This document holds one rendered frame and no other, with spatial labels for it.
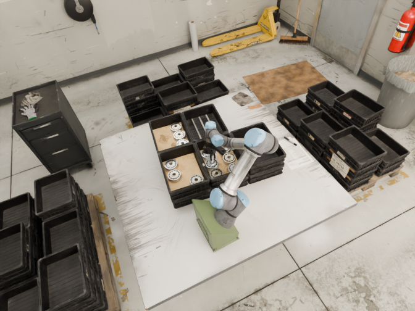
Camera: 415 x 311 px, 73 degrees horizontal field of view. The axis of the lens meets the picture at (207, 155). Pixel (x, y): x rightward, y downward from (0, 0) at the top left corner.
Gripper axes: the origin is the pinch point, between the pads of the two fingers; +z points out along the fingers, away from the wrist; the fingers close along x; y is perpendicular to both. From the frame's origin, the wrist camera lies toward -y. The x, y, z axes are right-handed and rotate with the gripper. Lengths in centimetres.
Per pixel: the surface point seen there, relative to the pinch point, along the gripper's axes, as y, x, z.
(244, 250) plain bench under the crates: -46, 49, 22
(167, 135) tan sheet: 51, -13, 1
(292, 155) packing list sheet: -52, -42, 10
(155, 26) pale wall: 223, -247, 3
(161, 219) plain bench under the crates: 18, 52, 22
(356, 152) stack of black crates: -102, -90, 26
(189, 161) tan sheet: 18.5, 5.7, 2.9
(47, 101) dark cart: 191, -5, -3
